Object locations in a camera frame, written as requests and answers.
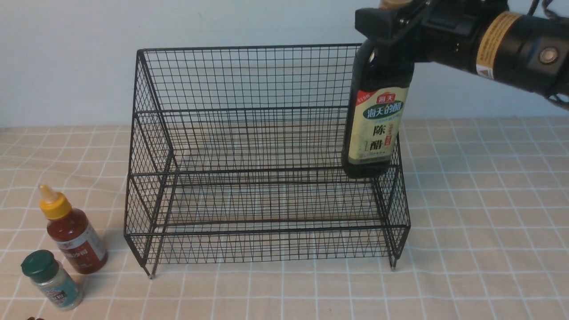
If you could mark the beige checkered tablecloth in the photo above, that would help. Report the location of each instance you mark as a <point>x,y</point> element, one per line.
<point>488,204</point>

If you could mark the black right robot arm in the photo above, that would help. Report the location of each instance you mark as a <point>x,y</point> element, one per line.
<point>481,37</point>

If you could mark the dark vinegar bottle yellow label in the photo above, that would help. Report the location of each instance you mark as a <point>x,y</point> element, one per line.
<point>378,93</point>

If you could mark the green cap seasoning jar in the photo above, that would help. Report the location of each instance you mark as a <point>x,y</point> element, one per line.
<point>51,278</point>

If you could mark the black wire mesh shelf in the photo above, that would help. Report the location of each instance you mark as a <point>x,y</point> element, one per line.
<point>235,158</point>

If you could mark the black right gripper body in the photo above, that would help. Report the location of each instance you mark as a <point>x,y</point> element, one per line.
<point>420,31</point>

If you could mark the red sauce bottle yellow cap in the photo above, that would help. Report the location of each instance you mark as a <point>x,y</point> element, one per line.
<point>72,232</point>

